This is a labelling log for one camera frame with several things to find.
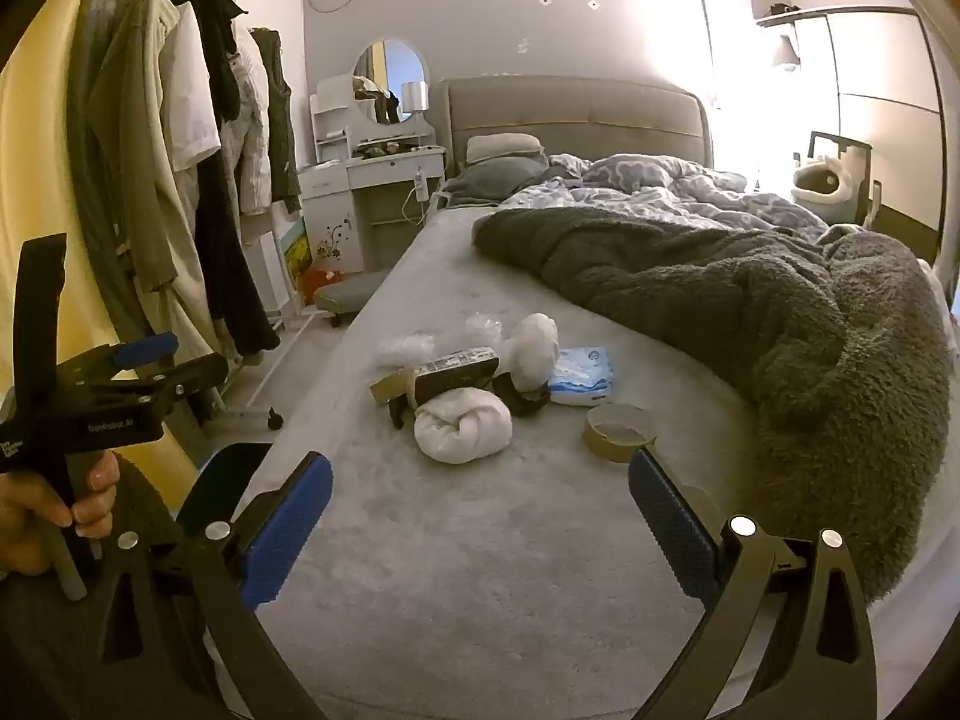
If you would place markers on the dark trash bin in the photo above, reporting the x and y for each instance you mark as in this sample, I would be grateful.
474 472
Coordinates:
225 472

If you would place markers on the round mirror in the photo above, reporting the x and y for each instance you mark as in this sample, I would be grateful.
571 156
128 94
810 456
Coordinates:
390 71

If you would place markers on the olive knit coat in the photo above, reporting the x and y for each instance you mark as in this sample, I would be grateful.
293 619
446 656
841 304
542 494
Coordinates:
139 165

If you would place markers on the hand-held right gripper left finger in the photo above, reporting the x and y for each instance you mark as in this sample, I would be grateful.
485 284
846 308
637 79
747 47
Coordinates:
289 525

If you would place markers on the black and beige box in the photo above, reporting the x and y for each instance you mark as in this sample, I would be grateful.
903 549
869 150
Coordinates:
454 375

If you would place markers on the grey rolling stool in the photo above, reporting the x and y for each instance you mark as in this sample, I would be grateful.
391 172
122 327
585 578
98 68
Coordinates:
345 294

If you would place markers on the yellow flower painting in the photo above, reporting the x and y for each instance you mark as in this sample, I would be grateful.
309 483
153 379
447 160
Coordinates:
296 259

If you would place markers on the patterned light duvet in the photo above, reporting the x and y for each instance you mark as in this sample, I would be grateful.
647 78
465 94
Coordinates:
675 191

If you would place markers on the dark green fuzzy blanket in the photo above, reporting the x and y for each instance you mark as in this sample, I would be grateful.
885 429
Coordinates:
787 360

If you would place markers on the brown tape roll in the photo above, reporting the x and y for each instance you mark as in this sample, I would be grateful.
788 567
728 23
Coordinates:
600 439

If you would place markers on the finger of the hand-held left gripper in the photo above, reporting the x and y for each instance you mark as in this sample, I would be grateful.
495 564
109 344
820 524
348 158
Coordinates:
146 351
191 376

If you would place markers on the orange box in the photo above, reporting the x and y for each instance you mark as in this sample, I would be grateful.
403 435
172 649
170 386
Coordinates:
322 277

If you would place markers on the white plush cat bed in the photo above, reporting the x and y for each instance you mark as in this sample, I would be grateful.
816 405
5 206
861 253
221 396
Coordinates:
821 180

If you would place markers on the black hanging garment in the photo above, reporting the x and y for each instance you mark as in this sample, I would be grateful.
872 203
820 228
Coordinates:
225 262

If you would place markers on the bed with grey sheet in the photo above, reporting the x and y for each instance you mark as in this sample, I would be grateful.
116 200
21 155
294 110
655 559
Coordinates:
487 577

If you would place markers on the black metal frame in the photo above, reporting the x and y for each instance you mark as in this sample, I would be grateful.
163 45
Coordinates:
862 165

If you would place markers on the brown cardboard piece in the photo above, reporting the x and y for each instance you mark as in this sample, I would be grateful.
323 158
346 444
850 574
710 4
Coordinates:
388 388

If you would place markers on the yellow curtain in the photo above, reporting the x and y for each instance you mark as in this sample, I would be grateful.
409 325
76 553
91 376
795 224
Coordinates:
45 165

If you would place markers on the white dressing table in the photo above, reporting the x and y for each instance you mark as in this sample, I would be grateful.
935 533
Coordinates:
375 172

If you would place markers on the cream jacket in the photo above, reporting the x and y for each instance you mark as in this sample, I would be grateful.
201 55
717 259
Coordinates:
251 112

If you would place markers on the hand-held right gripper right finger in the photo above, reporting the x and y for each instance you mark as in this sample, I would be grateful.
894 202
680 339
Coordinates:
671 532

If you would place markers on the grey upholstered headboard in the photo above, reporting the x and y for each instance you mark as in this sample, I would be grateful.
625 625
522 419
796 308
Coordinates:
585 116

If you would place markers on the dark green vest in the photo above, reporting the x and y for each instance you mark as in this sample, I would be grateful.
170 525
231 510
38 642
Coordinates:
279 120

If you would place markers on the grey pillow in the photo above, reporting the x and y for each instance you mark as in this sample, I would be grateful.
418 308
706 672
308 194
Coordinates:
495 178

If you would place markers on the clear plastic wrap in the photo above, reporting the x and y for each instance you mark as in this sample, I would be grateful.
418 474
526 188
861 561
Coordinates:
405 351
484 326

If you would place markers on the small black item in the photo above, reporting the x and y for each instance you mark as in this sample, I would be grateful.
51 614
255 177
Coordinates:
396 414

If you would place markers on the person's left hand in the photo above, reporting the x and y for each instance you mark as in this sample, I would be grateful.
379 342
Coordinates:
22 532

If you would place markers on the white clothes rack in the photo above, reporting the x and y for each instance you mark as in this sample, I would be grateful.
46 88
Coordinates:
266 375

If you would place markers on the white shirt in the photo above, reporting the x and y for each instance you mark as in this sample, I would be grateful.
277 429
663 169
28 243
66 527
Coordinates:
191 90

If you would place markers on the beige pillow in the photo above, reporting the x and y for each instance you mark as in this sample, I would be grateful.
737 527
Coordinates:
502 146

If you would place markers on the black wrapper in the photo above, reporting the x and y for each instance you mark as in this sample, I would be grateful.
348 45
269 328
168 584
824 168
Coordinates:
521 401

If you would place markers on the white wardrobe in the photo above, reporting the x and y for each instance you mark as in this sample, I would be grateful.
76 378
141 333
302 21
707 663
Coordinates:
885 112

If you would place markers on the blue wet wipes packet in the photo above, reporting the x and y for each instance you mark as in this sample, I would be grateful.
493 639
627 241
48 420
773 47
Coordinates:
581 382

